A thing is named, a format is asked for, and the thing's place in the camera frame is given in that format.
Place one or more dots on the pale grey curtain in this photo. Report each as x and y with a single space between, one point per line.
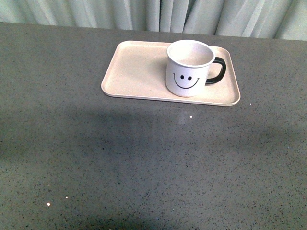
281 19

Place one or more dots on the white smiley mug black handle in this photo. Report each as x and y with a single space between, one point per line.
188 64

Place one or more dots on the beige rectangular tray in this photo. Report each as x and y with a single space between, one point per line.
138 68

